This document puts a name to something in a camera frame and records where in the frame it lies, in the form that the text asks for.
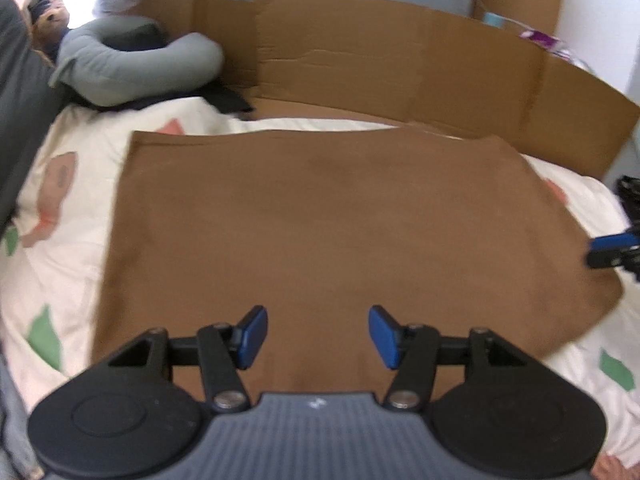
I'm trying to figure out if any grey neck pillow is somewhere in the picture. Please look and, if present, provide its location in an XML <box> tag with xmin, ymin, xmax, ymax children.
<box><xmin>49</xmin><ymin>16</ymin><xmax>225</xmax><ymax>107</ymax></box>

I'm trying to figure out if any brown printed t-shirt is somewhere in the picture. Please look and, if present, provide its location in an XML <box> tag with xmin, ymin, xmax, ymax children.
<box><xmin>90</xmin><ymin>122</ymin><xmax>625</xmax><ymax>406</ymax></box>

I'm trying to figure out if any black cloth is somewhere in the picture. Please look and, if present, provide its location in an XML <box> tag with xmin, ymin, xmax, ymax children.
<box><xmin>120</xmin><ymin>82</ymin><xmax>255</xmax><ymax>116</ymax></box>

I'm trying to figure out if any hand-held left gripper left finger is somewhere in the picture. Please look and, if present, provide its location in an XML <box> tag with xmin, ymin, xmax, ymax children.
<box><xmin>107</xmin><ymin>305</ymin><xmax>268</xmax><ymax>412</ymax></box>

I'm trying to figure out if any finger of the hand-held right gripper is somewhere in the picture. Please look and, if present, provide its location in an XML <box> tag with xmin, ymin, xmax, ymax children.
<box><xmin>585</xmin><ymin>232</ymin><xmax>640</xmax><ymax>269</ymax></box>

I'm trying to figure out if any black folded garment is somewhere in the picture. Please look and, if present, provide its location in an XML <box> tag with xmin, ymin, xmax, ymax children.
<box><xmin>616</xmin><ymin>175</ymin><xmax>640</xmax><ymax>233</ymax></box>

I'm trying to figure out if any cream bear print blanket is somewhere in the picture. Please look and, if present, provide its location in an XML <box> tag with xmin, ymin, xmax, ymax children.
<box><xmin>0</xmin><ymin>96</ymin><xmax>640</xmax><ymax>471</ymax></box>

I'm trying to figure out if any grey-blue garment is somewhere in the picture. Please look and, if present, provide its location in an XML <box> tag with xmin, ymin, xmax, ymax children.
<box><xmin>0</xmin><ymin>355</ymin><xmax>46</xmax><ymax>480</ymax></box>

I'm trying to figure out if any folded cardboard sheet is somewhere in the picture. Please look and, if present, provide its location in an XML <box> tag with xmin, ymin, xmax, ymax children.
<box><xmin>135</xmin><ymin>0</ymin><xmax>640</xmax><ymax>178</ymax></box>

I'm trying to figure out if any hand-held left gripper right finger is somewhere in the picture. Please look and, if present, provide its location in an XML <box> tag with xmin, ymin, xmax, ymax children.
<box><xmin>369</xmin><ymin>305</ymin><xmax>543</xmax><ymax>413</ymax></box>

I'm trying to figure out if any dark grey pillow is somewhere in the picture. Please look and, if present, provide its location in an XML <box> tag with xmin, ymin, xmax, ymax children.
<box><xmin>0</xmin><ymin>0</ymin><xmax>63</xmax><ymax>231</ymax></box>

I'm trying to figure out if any purple packet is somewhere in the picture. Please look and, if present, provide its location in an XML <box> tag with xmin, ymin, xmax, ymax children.
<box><xmin>517</xmin><ymin>27</ymin><xmax>576</xmax><ymax>61</ymax></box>

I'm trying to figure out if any teddy bear plush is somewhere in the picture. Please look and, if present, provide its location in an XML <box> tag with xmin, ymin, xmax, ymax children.
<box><xmin>27</xmin><ymin>0</ymin><xmax>71</xmax><ymax>61</ymax></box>

